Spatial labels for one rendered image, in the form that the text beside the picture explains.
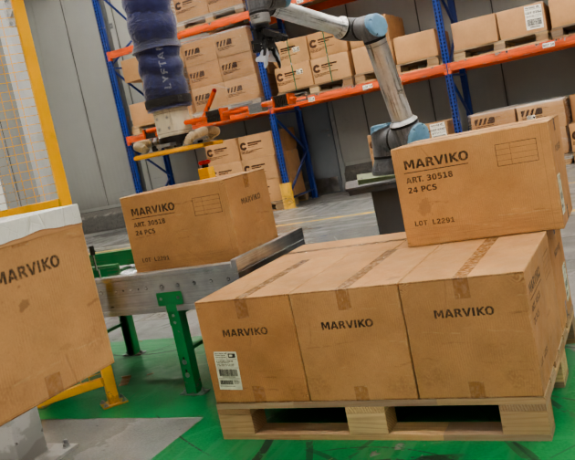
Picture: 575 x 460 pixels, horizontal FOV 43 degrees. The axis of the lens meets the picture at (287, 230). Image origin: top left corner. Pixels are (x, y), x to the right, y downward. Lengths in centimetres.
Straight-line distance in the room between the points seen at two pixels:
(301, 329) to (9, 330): 122
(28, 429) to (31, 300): 157
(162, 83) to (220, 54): 808
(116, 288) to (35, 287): 189
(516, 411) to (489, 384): 11
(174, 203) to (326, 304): 119
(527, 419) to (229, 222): 158
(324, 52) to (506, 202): 826
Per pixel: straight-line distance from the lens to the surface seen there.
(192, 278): 332
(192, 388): 352
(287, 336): 263
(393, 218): 401
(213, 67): 1167
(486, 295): 236
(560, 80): 1153
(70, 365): 178
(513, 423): 249
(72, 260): 180
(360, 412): 263
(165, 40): 358
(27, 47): 359
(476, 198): 292
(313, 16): 373
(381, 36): 380
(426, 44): 1051
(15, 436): 319
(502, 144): 288
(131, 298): 355
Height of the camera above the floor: 108
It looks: 7 degrees down
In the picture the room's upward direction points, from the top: 12 degrees counter-clockwise
